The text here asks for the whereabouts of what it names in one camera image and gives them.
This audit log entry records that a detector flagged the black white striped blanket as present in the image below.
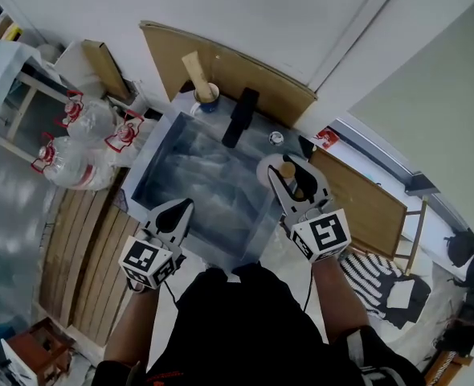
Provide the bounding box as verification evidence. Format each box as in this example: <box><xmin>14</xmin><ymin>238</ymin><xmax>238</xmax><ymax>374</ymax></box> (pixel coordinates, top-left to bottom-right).
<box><xmin>339</xmin><ymin>251</ymin><xmax>402</xmax><ymax>320</ymax></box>

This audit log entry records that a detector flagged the narrow brown cardboard box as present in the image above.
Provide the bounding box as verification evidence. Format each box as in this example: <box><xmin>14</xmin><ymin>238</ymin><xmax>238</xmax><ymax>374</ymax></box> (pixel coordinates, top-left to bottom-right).
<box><xmin>80</xmin><ymin>39</ymin><xmax>133</xmax><ymax>101</ymax></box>

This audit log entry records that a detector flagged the wooden slat decking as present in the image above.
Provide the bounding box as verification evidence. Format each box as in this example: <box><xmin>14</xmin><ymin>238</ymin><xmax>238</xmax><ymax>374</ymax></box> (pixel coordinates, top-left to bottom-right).
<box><xmin>39</xmin><ymin>166</ymin><xmax>142</xmax><ymax>348</ymax></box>

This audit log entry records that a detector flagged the black garment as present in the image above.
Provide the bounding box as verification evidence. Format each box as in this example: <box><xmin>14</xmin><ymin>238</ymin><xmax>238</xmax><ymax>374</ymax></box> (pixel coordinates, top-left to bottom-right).
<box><xmin>381</xmin><ymin>273</ymin><xmax>434</xmax><ymax>332</ymax></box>

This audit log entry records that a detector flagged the person's right forearm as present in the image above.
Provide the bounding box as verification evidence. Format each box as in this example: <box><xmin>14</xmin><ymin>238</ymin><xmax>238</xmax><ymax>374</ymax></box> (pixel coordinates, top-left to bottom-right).
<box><xmin>311</xmin><ymin>255</ymin><xmax>370</xmax><ymax>346</ymax></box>

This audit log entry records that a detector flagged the blue mug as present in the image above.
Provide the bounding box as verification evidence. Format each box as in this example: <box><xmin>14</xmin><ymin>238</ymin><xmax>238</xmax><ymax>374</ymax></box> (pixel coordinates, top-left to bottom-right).
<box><xmin>190</xmin><ymin>82</ymin><xmax>222</xmax><ymax>115</ymax></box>

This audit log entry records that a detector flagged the white board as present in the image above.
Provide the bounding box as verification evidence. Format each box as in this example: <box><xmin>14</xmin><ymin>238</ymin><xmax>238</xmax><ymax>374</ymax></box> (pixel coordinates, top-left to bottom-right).
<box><xmin>0</xmin><ymin>338</ymin><xmax>32</xmax><ymax>386</ymax></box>

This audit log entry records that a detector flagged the white paper sheet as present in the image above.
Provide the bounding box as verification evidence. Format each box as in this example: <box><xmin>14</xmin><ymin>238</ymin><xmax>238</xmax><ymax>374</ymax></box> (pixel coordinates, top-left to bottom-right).
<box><xmin>386</xmin><ymin>279</ymin><xmax>417</xmax><ymax>310</ymax></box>

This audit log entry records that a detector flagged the person's black clothing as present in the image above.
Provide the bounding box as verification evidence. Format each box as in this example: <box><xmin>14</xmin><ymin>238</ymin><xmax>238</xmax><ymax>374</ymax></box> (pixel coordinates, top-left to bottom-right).
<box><xmin>96</xmin><ymin>262</ymin><xmax>423</xmax><ymax>386</ymax></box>

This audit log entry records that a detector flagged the small flask with cork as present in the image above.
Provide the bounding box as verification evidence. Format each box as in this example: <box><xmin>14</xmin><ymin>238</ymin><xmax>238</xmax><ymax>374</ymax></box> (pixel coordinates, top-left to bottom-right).
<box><xmin>255</xmin><ymin>153</ymin><xmax>298</xmax><ymax>193</ymax></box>

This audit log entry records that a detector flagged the white flat panel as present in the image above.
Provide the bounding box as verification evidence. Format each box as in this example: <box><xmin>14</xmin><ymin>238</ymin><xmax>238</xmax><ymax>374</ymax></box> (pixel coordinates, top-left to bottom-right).
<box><xmin>54</xmin><ymin>40</ymin><xmax>102</xmax><ymax>92</ymax></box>

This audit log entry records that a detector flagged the white table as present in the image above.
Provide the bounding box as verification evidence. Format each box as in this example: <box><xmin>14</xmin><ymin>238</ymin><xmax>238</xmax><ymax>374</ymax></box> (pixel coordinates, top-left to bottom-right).
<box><xmin>0</xmin><ymin>38</ymin><xmax>68</xmax><ymax>165</ymax></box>

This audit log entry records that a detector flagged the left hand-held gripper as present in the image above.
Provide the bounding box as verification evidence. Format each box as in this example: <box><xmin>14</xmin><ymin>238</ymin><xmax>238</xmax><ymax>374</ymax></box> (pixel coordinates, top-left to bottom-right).
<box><xmin>118</xmin><ymin>198</ymin><xmax>194</xmax><ymax>290</ymax></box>

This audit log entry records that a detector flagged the red-brown wooden stool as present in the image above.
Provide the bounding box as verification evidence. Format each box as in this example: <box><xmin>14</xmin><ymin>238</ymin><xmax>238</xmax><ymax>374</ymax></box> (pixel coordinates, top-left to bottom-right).
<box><xmin>6</xmin><ymin>318</ymin><xmax>76</xmax><ymax>386</ymax></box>

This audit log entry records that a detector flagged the black faucet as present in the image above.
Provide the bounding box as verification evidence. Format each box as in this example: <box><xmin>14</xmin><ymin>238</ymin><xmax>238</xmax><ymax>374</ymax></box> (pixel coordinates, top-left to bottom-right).
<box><xmin>221</xmin><ymin>87</ymin><xmax>260</xmax><ymax>150</ymax></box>

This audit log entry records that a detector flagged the red and white packet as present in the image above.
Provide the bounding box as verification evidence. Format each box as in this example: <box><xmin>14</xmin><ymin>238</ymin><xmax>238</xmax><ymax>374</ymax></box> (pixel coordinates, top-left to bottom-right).
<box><xmin>315</xmin><ymin>129</ymin><xmax>341</xmax><ymax>150</ymax></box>

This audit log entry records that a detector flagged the clear water jug red handle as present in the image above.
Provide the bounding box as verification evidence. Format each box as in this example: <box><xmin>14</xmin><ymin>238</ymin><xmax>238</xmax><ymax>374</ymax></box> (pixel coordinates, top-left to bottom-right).
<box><xmin>31</xmin><ymin>132</ymin><xmax>114</xmax><ymax>193</ymax></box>
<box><xmin>103</xmin><ymin>109</ymin><xmax>158</xmax><ymax>169</ymax></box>
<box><xmin>54</xmin><ymin>89</ymin><xmax>116</xmax><ymax>139</ymax></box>

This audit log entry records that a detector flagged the person's left forearm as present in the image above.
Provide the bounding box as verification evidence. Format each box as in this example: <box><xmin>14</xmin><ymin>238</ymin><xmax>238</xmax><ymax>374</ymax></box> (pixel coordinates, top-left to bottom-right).
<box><xmin>103</xmin><ymin>287</ymin><xmax>161</xmax><ymax>368</ymax></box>

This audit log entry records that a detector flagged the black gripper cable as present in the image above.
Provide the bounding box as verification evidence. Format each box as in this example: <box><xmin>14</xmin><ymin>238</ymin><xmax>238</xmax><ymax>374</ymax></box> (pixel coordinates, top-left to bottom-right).
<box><xmin>163</xmin><ymin>281</ymin><xmax>178</xmax><ymax>310</ymax></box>
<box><xmin>303</xmin><ymin>275</ymin><xmax>315</xmax><ymax>314</ymax></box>

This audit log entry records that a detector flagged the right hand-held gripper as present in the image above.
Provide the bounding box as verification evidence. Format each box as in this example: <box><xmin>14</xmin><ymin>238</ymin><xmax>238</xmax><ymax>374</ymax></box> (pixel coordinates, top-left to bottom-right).
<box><xmin>267</xmin><ymin>154</ymin><xmax>351</xmax><ymax>264</ymax></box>

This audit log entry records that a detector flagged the large brown cardboard sheet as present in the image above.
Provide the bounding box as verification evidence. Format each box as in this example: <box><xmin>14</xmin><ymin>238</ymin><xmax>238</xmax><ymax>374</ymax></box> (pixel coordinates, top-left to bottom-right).
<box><xmin>139</xmin><ymin>20</ymin><xmax>318</xmax><ymax>131</ymax></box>

